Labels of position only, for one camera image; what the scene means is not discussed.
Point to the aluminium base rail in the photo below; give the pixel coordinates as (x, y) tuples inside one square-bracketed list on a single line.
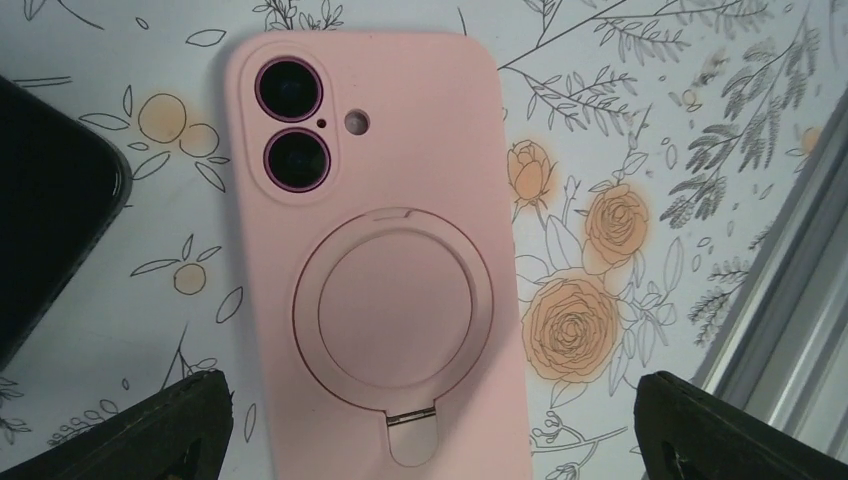
[(782, 353)]

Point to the pink phone case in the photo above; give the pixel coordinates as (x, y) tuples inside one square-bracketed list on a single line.
[(375, 217)]

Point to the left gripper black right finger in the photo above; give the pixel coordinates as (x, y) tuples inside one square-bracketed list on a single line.
[(684, 432)]

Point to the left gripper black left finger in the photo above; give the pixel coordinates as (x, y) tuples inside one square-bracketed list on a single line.
[(181, 432)]

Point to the floral patterned table mat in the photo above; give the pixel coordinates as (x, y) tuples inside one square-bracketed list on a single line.
[(649, 147)]

